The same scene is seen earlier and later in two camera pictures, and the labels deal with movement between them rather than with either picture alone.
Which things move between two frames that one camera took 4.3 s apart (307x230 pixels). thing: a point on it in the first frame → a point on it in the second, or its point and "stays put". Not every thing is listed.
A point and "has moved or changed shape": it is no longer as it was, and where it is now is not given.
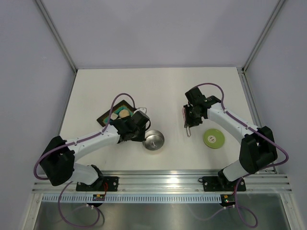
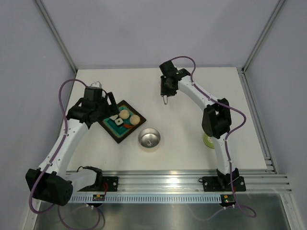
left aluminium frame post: x=58 y=35 stays put
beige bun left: x=123 y=113 stays put
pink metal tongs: x=188 y=129 → x=165 y=97
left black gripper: x=141 y=138 → x=113 y=109
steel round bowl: x=154 y=140 has moved or changed shape
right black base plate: x=221 y=184 stays put
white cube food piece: x=113 y=116 stays put
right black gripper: x=189 y=121 → x=165 y=92
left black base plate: x=101 y=184 stays put
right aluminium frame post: x=278 y=5 stays put
